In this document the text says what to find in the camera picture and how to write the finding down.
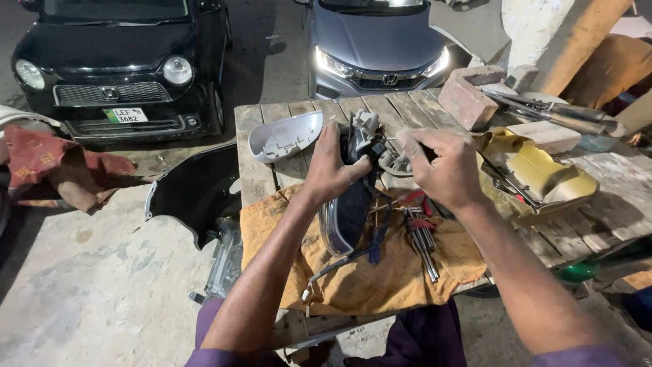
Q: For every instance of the person's left hand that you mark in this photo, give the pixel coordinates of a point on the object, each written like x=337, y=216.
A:
x=326, y=171

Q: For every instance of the person's right hand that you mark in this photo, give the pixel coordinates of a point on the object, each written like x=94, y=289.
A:
x=448, y=168

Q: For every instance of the person's right fingers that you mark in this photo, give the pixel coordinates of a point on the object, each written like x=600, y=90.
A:
x=415, y=145

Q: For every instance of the thin metal screwdriver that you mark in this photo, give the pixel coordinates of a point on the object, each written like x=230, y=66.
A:
x=389, y=138

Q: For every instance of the car side mirror assembly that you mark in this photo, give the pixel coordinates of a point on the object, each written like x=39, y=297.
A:
x=351, y=219

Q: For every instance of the large red brick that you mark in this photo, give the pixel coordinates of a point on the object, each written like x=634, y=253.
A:
x=466, y=102

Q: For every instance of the red hex key set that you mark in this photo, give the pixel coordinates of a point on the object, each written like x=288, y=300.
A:
x=423, y=234

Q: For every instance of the small red brick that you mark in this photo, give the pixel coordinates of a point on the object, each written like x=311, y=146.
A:
x=479, y=74

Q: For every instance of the black metal tool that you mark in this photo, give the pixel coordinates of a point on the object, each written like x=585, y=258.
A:
x=509, y=186

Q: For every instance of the silver car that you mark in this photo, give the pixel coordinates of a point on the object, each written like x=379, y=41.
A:
x=377, y=46

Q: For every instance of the grey stone block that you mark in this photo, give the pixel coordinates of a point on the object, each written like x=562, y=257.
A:
x=520, y=77

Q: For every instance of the gold mirror housing shell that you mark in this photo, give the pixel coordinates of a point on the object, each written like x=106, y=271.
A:
x=540, y=173

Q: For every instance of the silver mirror cover shell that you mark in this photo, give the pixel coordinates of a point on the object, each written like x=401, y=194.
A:
x=282, y=137

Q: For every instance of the pale flat brick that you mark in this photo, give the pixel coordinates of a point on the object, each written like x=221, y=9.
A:
x=547, y=136

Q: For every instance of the orange cloth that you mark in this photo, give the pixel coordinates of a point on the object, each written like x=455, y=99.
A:
x=366, y=285

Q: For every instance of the pale blue tub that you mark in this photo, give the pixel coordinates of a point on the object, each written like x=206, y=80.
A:
x=598, y=142

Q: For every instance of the person's purple clothing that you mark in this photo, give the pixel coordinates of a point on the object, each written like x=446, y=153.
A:
x=423, y=336

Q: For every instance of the green container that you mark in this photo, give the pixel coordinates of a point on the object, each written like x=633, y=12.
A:
x=578, y=271

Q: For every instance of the brown cloth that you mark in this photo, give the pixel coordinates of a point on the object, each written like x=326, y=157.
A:
x=606, y=66

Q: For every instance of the black car bumper part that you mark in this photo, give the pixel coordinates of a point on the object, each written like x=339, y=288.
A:
x=198, y=193

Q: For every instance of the clear headlight unit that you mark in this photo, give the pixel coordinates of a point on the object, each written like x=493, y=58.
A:
x=224, y=265

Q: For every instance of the black car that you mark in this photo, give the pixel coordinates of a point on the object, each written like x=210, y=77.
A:
x=117, y=51

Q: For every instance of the red patterned cloth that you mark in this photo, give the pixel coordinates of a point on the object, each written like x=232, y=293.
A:
x=46, y=158

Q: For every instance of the white car body panel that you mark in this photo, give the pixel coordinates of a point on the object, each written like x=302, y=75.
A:
x=25, y=114

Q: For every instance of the grey plastic mirror bracket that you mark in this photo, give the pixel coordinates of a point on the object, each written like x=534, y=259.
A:
x=395, y=163

